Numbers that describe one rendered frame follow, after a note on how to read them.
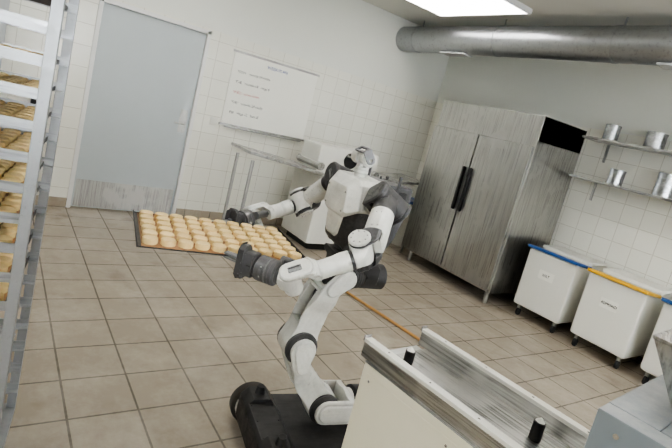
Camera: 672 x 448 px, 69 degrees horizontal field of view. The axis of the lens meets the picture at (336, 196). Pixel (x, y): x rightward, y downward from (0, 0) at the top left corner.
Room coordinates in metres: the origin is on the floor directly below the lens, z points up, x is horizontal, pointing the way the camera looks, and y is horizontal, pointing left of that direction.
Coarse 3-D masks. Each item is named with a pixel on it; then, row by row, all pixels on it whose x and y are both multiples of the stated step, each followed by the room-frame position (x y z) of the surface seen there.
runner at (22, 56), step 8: (0, 48) 1.30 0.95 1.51; (8, 48) 1.30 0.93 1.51; (0, 56) 1.30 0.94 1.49; (8, 56) 1.30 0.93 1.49; (16, 56) 1.31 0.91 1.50; (24, 56) 1.32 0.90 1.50; (32, 56) 1.33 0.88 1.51; (40, 56) 1.34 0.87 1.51; (32, 64) 1.33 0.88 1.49; (40, 64) 1.34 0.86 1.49
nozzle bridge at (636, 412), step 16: (656, 384) 0.99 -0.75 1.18; (624, 400) 0.87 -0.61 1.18; (640, 400) 0.88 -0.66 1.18; (656, 400) 0.90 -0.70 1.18; (608, 416) 0.80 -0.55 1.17; (624, 416) 0.80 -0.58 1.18; (640, 416) 0.82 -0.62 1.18; (656, 416) 0.83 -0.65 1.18; (592, 432) 0.81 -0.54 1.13; (608, 432) 0.79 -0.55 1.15; (624, 432) 0.78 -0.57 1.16; (640, 432) 0.76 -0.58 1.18; (656, 432) 0.77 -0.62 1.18
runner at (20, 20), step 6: (0, 12) 1.29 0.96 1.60; (6, 12) 1.30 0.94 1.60; (12, 12) 1.30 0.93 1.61; (0, 18) 1.29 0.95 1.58; (6, 18) 1.30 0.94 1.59; (12, 18) 1.30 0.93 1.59; (18, 18) 1.31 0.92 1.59; (24, 18) 1.32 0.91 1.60; (30, 18) 1.32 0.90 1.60; (18, 24) 1.31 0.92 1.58; (24, 24) 1.32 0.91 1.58; (30, 24) 1.32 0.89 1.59; (36, 24) 1.33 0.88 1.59; (42, 24) 1.33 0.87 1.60; (36, 30) 1.33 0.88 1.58; (42, 30) 1.33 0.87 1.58; (60, 36) 1.35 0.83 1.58
